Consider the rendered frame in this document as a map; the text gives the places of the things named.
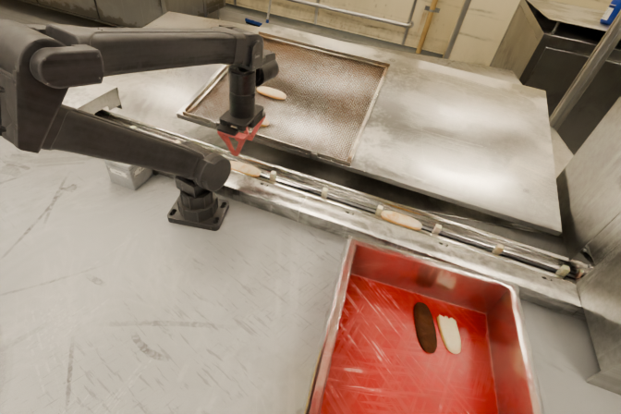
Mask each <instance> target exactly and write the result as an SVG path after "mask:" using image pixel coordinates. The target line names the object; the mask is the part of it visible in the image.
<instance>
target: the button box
mask: <svg viewBox="0 0 621 414"><path fill-rule="evenodd" d="M104 162H105V165H106V168H107V171H108V173H109V176H110V178H111V181H112V183H115V184H117V185H119V186H122V187H125V188H128V189H132V190H136V189H138V188H139V187H140V186H141V185H142V184H143V183H144V182H146V181H147V180H148V179H149V178H150V177H151V176H152V175H156V176H157V172H156V170H152V169H148V168H143V167H139V166H135V165H130V164H122V163H118V162H113V161H108V160H104Z"/></svg>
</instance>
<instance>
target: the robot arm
mask: <svg viewBox="0 0 621 414"><path fill-rule="evenodd" d="M213 64H223V65H231V66H229V68H228V81H229V109H228V110H227V111H226V112H225V113H224V114H223V115H222V116H220V117H219V124H220V125H219V126H218V127H217V133H218V135H219V136H220V137H221V138H222V140H223V141H224V142H225V144H226V145H227V147H228V149H229V151H231V153H232V155H234V156H238V155H239V153H240V151H241V149H242V147H243V145H244V143H245V141H246V140H253V138H254V136H255V134H256V133H257V131H258V129H259V128H260V126H261V124H262V122H263V120H264V118H265V112H263V110H264V107H263V106H261V105H258V104H255V89H256V86H260V85H262V84H263V83H265V82H267V81H268V80H270V79H273V78H275V77H276V76H277V74H278V71H279V66H278V63H277V61H276V60H275V53H274V52H271V51H268V50H265V49H263V38H262V36H261V35H260V34H257V33H254V32H251V31H248V30H243V29H241V28H238V27H236V26H233V25H219V27H211V28H208V29H169V28H87V27H79V26H73V25H65V24H47V25H46V27H45V26H44V25H41V24H20V23H18V22H16V21H13V20H9V19H0V136H2V137H3V138H4V139H5V140H7V141H9V142H11V143H12V144H14V145H15V147H16V148H18V149H20V150H21V151H25V152H35V153H39V151H40V150H41V149H43V150H49V151H51V150H59V151H64V152H73V153H77V154H82V155H87V156H91V157H95V158H100V159H104V160H108V161H113V162H118V163H122V164H130V165H135V166H139V167H143V168H148V169H152V170H156V171H161V172H166V173H170V174H173V175H176V177H175V181H176V185H177V188H178V189H180V195H179V196H178V198H177V200H176V202H175V203H174V205H173V206H172V208H171V210H170V211H169V213H168V214H167V219H168V222H169V223H173V224H179V225H187V226H192V227H198V228H202V229H207V230H212V231H217V230H219V229H220V226H221V224H222V223H223V221H224V219H225V215H226V213H227V211H228V209H229V202H228V201H227V200H222V199H218V197H217V196H216V195H215V193H214V191H217V190H218V189H220V188H221V187H222V186H223V185H224V184H225V183H226V181H227V180H228V178H229V175H230V172H231V163H230V161H229V160H228V159H226V158H225V157H224V156H223V155H221V154H219V153H216V152H212V151H210V150H208V149H206V148H204V147H202V146H200V145H199V144H197V143H195V142H193V141H191V140H186V141H183V142H181V143H175V142H172V141H170V140H165V139H162V138H159V137H156V136H153V135H151V134H148V133H145V132H143V131H140V130H137V129H135V128H130V127H127V126H124V125H121V124H118V123H116V122H114V121H111V120H108V119H105V118H102V117H99V116H95V115H92V114H89V113H86V112H83V111H81V110H79V109H76V108H74V107H70V106H67V105H64V104H62V102H63V100H64V98H65V96H66V94H67V91H68V88H72V87H79V86H87V85H94V84H101V83H102V82H103V78H104V77H109V76H114V75H121V74H129V73H138V72H146V71H154V70H163V69H171V68H180V67H195V66H204V65H213ZM231 126H236V127H237V128H231ZM248 127H250V128H254V129H253V130H252V132H251V134H249V130H248ZM239 130H241V131H244V133H245V134H244V133H240V132H238V131H239ZM228 137H231V138H234V139H236V141H238V144H237V148H236V150H234V148H233V146H232V143H231V141H230V139H229V138H228Z"/></svg>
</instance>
